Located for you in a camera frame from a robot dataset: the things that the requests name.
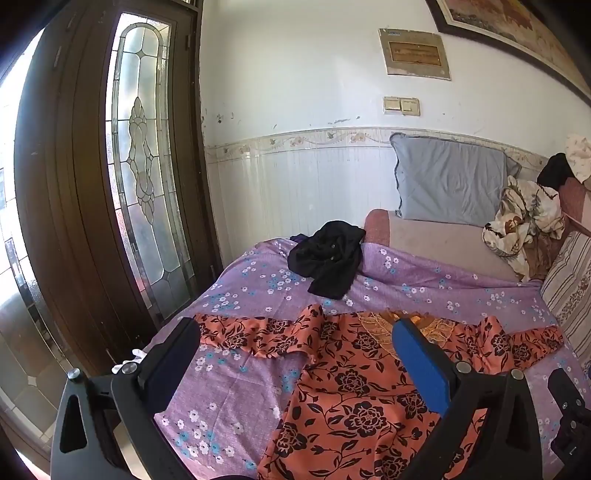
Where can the white patterned cloth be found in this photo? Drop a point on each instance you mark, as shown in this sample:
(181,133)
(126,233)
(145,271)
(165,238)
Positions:
(581,154)

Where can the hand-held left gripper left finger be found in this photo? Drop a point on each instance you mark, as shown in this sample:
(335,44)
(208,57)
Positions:
(178,360)

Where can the black cloth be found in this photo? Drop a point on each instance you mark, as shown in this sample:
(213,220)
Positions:
(556,173)

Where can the beige double light switch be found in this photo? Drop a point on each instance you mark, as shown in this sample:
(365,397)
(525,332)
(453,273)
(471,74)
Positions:
(401,105)

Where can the open wooden glazed door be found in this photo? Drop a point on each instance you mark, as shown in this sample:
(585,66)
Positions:
(18,323)

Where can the orange black floral garment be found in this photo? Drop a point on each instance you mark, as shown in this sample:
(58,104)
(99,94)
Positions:
(351,392)

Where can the white green sock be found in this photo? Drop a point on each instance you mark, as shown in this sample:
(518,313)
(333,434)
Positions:
(131,357)

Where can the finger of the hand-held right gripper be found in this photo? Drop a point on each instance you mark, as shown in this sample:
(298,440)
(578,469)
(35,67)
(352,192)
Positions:
(564,397)

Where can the pink beige blanket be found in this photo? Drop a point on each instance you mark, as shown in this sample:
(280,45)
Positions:
(443,242)

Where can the cream brown floral cloth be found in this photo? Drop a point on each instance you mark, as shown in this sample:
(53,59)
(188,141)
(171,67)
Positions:
(519,221)

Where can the grey pillow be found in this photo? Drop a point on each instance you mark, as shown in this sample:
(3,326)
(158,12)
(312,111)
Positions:
(450,180)

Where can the purple floral bed sheet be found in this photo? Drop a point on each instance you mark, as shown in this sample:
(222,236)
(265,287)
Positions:
(231,383)

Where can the dark framed wall picture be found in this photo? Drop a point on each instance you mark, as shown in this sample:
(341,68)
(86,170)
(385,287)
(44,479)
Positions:
(508,27)

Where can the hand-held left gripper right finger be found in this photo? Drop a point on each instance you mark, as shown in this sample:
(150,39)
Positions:
(421,367)

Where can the striped floral pillow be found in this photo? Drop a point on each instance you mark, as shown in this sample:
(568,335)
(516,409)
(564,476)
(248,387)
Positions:
(570,286)

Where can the beige wall plaque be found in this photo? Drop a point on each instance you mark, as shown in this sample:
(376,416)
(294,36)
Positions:
(414,53)

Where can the stained glass wooden door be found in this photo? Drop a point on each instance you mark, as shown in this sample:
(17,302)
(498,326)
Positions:
(143,161)

